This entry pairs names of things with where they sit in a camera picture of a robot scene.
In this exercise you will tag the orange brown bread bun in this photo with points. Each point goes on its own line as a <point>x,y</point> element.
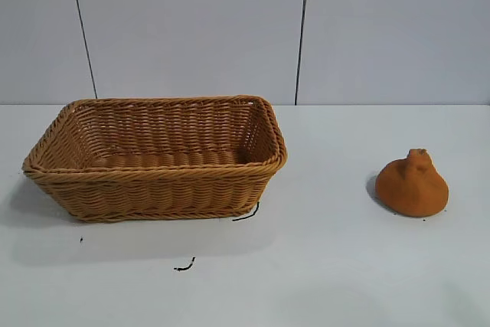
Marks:
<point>411,191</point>

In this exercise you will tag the woven wicker rectangular basket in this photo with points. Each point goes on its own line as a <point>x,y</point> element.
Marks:
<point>153,189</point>

